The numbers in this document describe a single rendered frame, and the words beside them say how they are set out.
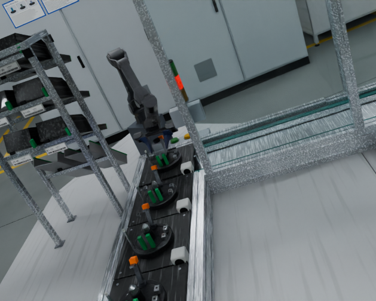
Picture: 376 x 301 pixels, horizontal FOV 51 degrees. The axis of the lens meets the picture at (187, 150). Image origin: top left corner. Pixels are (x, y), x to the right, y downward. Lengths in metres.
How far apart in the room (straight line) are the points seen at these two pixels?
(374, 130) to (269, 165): 0.39
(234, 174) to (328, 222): 0.42
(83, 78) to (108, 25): 0.66
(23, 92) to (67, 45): 3.10
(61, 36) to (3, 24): 0.59
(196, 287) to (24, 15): 3.93
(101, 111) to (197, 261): 3.75
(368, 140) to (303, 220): 0.42
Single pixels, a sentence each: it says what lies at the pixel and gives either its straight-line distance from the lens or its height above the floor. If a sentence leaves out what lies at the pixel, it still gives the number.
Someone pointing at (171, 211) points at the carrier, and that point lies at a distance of 1.41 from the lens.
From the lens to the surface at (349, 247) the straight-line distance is 1.23.
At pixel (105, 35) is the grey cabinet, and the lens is 4.56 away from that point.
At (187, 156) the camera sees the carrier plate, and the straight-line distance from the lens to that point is 1.70.
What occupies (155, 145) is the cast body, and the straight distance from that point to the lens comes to 1.65.
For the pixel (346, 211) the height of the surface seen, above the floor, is 0.86.
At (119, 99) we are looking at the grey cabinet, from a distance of 4.72.
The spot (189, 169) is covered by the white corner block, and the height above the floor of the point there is 0.98.
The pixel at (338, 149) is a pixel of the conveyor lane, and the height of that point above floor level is 0.90.
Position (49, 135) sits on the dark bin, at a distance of 1.58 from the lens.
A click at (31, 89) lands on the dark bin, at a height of 1.50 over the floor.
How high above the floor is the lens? 1.74
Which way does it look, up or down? 26 degrees down
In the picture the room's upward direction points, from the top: 23 degrees counter-clockwise
